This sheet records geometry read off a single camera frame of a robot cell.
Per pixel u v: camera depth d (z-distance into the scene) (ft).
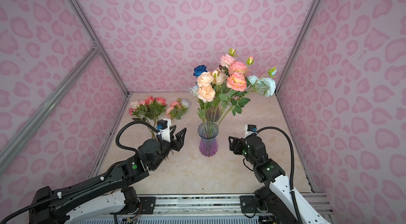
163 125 1.92
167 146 2.02
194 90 2.22
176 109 3.51
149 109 3.50
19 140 1.75
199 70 2.37
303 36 2.89
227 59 2.10
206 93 2.02
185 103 3.56
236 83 1.86
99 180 1.55
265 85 1.86
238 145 2.22
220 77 2.14
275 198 1.99
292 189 1.58
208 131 2.61
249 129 2.23
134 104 3.48
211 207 2.42
